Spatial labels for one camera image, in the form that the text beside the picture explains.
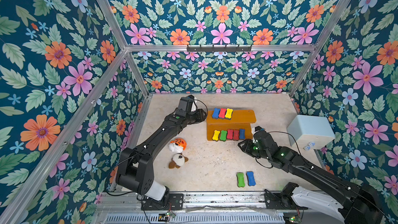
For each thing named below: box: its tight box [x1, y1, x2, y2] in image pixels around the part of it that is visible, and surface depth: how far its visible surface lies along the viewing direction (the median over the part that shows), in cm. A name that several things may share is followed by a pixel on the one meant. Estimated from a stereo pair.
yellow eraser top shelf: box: [224, 107, 234, 121], surface depth 90 cm
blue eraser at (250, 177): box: [246, 171, 257, 187], surface depth 82 cm
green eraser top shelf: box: [236, 172, 246, 188], surface depth 82 cm
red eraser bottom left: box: [226, 129, 234, 139], surface depth 97 cm
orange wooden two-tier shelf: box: [206, 109, 257, 142], surface depth 92 cm
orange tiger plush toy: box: [168, 137, 188, 154], surface depth 89 cm
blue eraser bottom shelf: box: [239, 128, 246, 140], surface depth 96 cm
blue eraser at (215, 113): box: [212, 107, 221, 120], surface depth 91 cm
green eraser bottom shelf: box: [219, 130, 227, 142], surface depth 95 cm
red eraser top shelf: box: [218, 107, 227, 120], surface depth 90 cm
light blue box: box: [287, 114, 336, 150], surface depth 86 cm
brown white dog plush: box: [168, 152, 189, 169], surface depth 87 cm
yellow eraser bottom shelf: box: [211, 129, 221, 142], surface depth 95 cm
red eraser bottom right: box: [233, 129, 239, 141], surface depth 96 cm
